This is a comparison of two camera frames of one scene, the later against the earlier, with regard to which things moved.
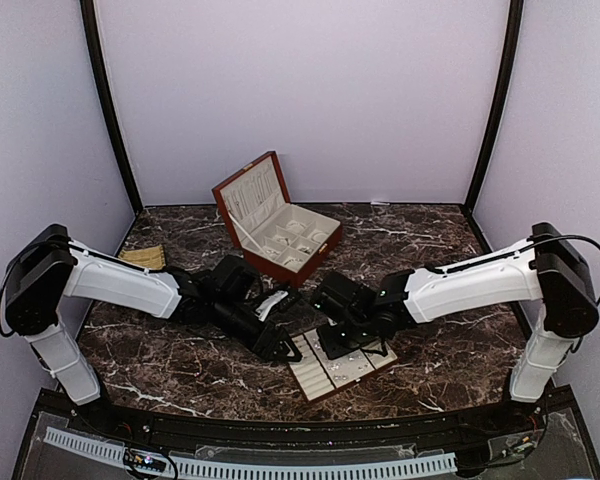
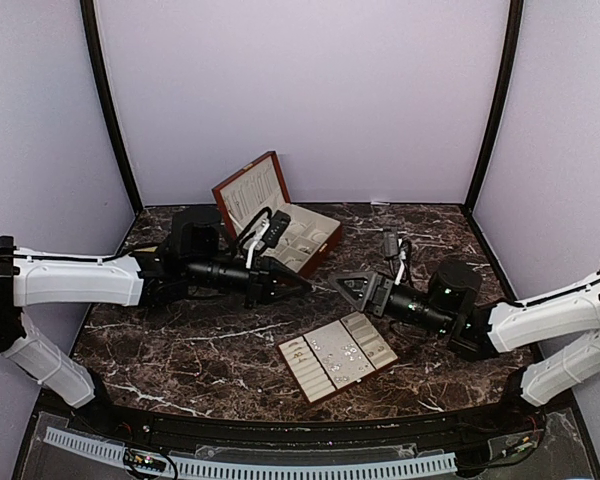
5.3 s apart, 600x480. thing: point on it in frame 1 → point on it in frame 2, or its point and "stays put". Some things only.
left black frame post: x=90 y=29 stays put
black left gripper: x=268 y=350 → x=262 y=283
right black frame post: x=505 y=104 stays put
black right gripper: x=331 y=347 → x=374 y=298
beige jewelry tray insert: x=315 y=373 stays put
